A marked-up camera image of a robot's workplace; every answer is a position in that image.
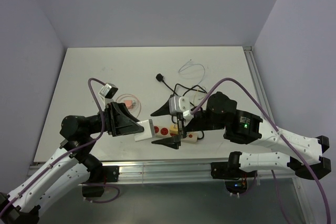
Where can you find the yellow charger plug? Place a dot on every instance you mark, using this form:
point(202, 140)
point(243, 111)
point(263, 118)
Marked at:
point(173, 130)

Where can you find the aluminium mounting rail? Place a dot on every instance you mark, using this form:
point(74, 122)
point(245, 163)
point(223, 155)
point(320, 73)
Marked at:
point(131, 172)

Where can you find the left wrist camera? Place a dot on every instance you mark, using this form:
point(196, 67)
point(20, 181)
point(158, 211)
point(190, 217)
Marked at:
point(107, 92)

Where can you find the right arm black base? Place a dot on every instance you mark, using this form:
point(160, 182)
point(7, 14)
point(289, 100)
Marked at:
point(237, 181)

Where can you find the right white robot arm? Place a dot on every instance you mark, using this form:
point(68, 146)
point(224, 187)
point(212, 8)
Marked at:
point(289, 151)

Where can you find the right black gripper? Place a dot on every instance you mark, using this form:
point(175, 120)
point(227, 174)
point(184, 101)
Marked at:
point(174, 142)

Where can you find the white charger adapter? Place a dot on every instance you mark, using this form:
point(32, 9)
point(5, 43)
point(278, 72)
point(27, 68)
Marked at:
point(148, 131)

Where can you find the beige power strip red sockets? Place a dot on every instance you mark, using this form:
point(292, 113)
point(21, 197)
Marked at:
point(163, 132)

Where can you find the pink charger plug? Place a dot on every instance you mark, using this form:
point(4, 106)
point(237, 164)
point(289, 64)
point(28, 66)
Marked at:
point(129, 104)

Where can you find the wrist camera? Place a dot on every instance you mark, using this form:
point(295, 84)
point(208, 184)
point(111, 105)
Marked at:
point(107, 92)
point(180, 106)

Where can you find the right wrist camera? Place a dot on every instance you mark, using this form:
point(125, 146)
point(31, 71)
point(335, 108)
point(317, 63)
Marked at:
point(180, 106)

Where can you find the right side aluminium rail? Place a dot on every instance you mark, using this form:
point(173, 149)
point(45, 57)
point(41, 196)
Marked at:
point(260, 91)

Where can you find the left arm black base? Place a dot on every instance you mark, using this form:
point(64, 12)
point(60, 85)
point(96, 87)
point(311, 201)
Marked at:
point(99, 176)

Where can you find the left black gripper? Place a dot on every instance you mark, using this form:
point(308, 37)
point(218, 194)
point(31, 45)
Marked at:
point(114, 113)

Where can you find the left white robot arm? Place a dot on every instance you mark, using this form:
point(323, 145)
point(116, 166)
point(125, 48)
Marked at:
point(72, 160)

